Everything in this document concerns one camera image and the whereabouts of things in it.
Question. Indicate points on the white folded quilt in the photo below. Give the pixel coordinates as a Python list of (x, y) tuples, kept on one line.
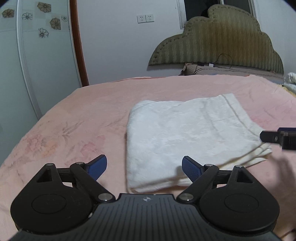
[(291, 81)]

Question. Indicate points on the white towel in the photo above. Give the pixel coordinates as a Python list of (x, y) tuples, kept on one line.
[(185, 139)]

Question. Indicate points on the pink blanket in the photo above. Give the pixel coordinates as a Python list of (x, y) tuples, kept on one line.
[(81, 120)]

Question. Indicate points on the beige pillow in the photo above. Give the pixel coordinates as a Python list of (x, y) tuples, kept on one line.
[(188, 69)]

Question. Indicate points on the dark window with white frame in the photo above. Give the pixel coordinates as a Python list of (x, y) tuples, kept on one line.
[(194, 9)]

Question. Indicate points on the flower print wardrobe door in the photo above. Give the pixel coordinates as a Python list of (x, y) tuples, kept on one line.
[(46, 69)]

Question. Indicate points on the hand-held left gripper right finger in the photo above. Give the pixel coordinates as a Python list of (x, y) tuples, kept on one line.
[(190, 168)]

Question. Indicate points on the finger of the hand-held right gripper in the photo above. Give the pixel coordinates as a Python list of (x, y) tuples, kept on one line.
[(270, 137)]

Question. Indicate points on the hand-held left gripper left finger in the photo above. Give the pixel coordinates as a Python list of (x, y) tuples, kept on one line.
[(98, 165)]

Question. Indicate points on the brown wooden door frame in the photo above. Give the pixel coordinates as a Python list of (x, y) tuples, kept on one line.
[(79, 53)]

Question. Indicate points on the olive padded headboard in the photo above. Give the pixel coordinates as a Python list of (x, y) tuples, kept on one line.
[(219, 41)]

